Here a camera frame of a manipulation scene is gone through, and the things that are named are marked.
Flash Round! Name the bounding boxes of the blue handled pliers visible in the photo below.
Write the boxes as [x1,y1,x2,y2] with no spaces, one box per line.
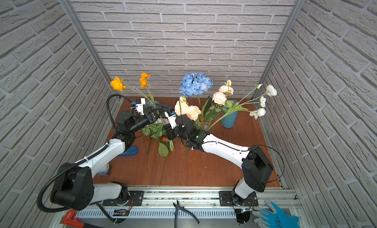
[173,200,200,228]

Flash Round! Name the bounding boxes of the teal ceramic vase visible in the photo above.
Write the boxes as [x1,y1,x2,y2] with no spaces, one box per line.
[221,100,238,129]

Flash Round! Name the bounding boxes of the aluminium mounting rail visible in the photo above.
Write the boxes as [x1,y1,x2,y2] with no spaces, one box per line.
[58,185,301,220]

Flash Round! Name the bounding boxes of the black corrugated cable conduit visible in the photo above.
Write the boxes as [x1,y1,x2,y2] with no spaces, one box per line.
[36,94,133,224]

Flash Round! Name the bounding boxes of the clear glass vase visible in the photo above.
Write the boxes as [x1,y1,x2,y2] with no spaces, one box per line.
[202,122,209,131]

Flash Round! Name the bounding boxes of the peach rose flower stem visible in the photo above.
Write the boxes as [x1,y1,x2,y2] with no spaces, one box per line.
[205,80,234,125]

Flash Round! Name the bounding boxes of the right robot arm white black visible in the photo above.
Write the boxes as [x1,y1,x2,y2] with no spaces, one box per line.
[168,114,274,199]

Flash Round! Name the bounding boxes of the dusty blue hydrangea stem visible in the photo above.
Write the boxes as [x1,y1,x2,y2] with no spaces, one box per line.
[154,100,171,113]

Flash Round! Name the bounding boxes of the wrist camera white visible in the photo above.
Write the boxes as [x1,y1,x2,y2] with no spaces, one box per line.
[165,110,177,129]
[131,98,146,115]

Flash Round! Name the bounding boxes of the red gerbera flower stem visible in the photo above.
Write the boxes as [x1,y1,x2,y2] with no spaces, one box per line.
[158,135,174,186]

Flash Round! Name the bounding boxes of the red clamp tool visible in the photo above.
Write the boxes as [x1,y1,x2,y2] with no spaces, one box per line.
[61,209,101,228]

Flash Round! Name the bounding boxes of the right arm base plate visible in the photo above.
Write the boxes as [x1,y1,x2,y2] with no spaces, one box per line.
[219,191,259,207]

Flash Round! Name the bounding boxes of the blue oval dish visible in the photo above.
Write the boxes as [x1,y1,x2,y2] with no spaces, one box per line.
[118,146,138,157]

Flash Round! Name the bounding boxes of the white ranunculus flower stem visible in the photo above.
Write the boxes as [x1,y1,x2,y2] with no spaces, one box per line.
[209,84,277,130]

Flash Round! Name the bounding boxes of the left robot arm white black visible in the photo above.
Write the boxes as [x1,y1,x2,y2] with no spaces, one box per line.
[46,104,175,211]

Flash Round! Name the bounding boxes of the orange yellow flower stem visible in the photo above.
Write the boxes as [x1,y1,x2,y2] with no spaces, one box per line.
[109,72,157,109]

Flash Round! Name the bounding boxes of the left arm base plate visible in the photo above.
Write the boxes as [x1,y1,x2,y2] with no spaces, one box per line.
[102,190,144,207]

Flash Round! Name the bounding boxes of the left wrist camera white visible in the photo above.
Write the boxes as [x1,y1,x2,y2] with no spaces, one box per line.
[131,98,146,115]

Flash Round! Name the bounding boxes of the blue grey work glove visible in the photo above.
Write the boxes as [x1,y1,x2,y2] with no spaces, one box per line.
[252,200,300,228]

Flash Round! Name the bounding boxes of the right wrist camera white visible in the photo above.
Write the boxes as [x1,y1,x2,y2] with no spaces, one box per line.
[165,110,177,129]

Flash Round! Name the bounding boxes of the blue hydrangea flower stem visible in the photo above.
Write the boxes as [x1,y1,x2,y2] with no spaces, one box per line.
[179,72,213,121]

